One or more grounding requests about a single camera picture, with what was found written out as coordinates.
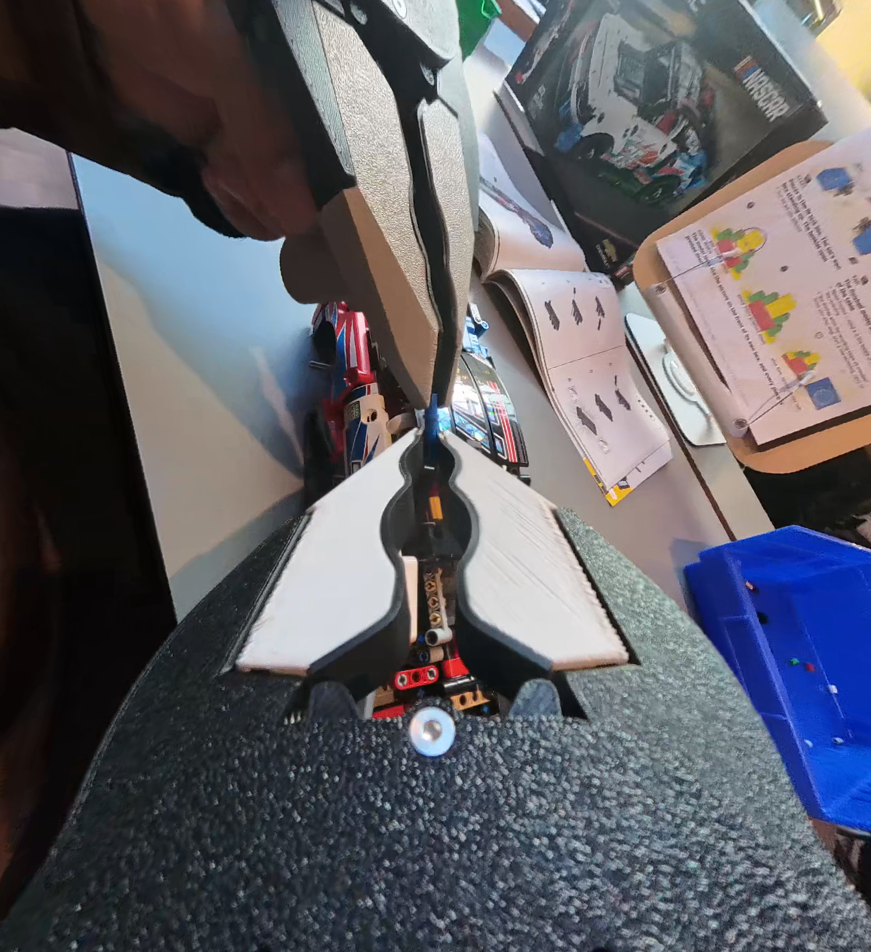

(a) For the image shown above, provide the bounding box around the open instruction booklet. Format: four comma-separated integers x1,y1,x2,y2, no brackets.
472,134,673,508

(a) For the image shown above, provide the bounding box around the green plastic bin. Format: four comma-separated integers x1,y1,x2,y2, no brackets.
456,0,503,60

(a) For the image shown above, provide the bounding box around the wooden clipboard with instruction sheet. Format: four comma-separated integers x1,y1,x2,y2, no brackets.
632,112,871,475

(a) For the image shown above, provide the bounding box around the person's left hand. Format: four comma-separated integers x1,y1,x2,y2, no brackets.
201,104,325,242

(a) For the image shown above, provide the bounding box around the silver stand base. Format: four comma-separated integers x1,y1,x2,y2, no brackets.
623,312,726,447

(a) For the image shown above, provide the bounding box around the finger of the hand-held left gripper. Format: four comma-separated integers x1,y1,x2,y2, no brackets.
420,70,479,405
279,7,447,409

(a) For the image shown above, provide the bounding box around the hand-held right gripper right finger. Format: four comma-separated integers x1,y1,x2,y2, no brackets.
441,431,631,698

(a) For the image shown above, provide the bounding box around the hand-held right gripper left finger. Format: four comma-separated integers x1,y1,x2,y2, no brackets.
236,427,421,696

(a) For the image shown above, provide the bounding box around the blue plastic bin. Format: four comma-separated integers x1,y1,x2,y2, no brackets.
684,524,871,841

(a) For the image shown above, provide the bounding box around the toy brick race car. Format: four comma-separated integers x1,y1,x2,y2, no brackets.
303,301,533,718

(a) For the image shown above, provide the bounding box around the race car set box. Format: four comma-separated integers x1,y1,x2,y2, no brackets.
495,0,829,287

